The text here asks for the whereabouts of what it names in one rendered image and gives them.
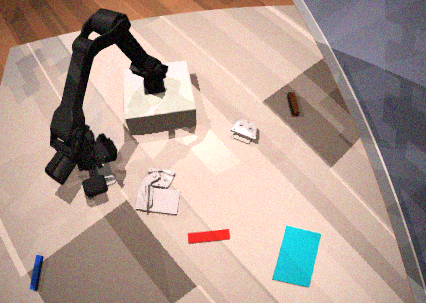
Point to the red flat bar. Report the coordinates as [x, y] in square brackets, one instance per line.
[208, 236]

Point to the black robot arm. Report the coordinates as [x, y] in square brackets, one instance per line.
[68, 120]

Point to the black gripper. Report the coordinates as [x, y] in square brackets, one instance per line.
[93, 185]

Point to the blue rectangular bar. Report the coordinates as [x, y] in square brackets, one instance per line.
[36, 272]

